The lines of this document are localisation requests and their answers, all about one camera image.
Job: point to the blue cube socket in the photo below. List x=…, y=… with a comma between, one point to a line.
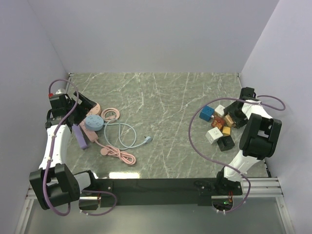
x=206, y=113

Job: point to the purple USB power strip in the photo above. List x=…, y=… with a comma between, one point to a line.
x=79, y=137

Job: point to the pink power strip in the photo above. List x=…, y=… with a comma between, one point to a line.
x=91, y=135

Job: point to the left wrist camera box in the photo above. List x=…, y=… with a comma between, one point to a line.
x=58, y=101

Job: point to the brown patterned cube socket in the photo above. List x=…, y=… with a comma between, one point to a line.
x=218, y=122

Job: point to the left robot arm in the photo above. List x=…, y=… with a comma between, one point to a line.
x=53, y=183

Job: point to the white patterned cube socket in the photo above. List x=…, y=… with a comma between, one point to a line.
x=219, y=111

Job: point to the yellow patterned cube socket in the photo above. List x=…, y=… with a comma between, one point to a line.
x=229, y=121

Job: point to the light blue round socket base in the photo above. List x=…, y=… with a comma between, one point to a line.
x=94, y=123

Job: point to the small orange cube plug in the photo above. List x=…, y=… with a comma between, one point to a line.
x=226, y=131

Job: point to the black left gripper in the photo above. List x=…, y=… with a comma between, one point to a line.
x=86, y=105

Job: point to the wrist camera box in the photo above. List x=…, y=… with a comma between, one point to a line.
x=58, y=101
x=247, y=93

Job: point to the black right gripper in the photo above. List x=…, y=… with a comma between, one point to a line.
x=238, y=122

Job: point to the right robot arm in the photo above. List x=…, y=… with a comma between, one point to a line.
x=258, y=141

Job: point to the black cube socket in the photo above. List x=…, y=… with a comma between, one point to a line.
x=225, y=143

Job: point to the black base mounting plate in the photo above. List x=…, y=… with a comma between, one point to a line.
x=106, y=193

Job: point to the pink round socket base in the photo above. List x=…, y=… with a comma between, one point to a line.
x=96, y=110

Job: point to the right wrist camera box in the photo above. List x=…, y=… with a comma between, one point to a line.
x=247, y=93

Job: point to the aluminium rail frame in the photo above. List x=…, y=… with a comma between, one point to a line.
x=54, y=184

